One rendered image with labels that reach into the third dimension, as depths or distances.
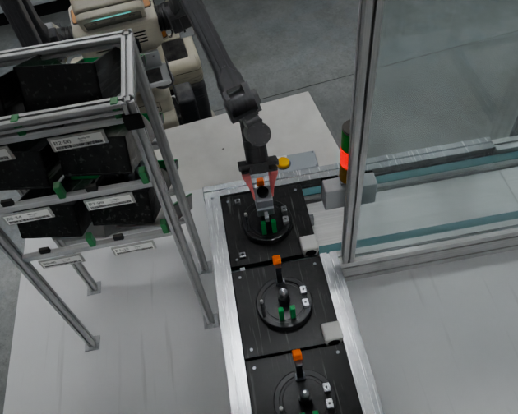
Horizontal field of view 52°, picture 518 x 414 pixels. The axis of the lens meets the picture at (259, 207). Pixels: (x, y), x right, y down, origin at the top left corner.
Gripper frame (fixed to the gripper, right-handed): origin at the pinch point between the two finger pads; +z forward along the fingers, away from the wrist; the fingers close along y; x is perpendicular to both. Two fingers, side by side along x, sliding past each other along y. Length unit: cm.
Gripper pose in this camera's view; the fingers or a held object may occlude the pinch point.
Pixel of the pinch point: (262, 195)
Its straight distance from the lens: 136.7
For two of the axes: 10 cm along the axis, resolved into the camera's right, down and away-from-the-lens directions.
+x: -0.9, -2.7, 9.6
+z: 1.6, 9.5, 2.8
